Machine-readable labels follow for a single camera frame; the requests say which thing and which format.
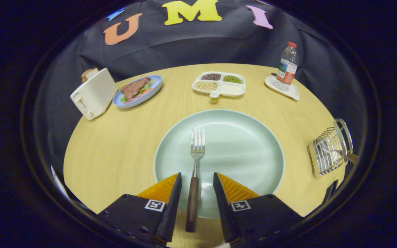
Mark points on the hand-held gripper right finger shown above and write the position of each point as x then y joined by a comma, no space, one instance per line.
224,213

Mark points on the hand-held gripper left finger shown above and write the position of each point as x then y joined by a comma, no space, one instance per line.
171,213

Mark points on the pale green plate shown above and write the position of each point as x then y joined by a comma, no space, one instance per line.
240,148

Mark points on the dark block object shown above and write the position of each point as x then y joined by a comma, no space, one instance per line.
330,191

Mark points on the white divided tray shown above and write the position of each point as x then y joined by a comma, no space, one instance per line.
231,89

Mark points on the blue plate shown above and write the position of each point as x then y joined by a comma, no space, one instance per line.
153,90

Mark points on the pile of yellow beans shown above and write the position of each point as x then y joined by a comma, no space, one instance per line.
206,86

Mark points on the steak with vegetables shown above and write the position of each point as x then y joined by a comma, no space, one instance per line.
134,88

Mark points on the pile of green beans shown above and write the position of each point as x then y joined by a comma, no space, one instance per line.
233,79

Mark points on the white square coaster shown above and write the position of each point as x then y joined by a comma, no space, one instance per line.
289,93

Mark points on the pile of brown beans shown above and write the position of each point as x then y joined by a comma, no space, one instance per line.
211,76

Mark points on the white toaster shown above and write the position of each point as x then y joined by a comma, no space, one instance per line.
93,94

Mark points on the clear water bottle red cap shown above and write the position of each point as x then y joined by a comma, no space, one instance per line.
286,70

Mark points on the bread slice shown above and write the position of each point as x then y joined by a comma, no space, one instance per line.
89,73

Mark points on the black backdrop cloth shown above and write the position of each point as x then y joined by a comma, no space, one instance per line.
184,44

